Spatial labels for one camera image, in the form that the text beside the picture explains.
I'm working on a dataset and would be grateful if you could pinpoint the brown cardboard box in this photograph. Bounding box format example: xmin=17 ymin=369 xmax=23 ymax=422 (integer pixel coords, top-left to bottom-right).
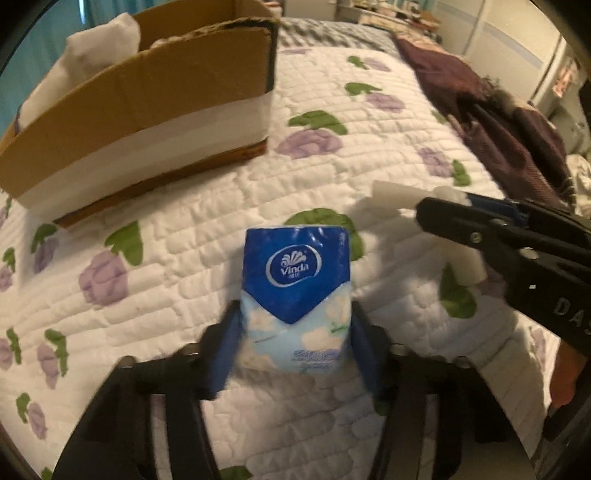
xmin=1 ymin=1 xmax=279 ymax=227

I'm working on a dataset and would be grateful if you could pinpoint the white wardrobe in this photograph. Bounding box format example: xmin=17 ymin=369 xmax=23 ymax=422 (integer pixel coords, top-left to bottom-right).
xmin=433 ymin=0 xmax=567 ymax=115

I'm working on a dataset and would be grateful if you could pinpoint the grey checkered bed sheet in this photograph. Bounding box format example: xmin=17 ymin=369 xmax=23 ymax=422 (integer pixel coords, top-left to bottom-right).
xmin=277 ymin=18 xmax=399 ymax=56

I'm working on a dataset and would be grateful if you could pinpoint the blue Vinda tissue pack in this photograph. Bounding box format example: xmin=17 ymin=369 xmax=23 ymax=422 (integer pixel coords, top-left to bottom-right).
xmin=238 ymin=225 xmax=352 ymax=375

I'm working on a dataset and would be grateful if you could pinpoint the white dressing table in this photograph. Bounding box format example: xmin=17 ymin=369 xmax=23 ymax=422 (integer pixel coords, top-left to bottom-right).
xmin=335 ymin=1 xmax=441 ymax=32

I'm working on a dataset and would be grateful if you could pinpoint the purple fringed blanket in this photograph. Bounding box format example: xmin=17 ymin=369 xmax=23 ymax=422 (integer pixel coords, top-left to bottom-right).
xmin=392 ymin=34 xmax=576 ymax=211

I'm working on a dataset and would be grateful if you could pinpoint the white floral quilted mat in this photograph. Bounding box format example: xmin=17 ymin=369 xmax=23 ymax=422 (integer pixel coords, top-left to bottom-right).
xmin=1 ymin=47 xmax=550 ymax=479

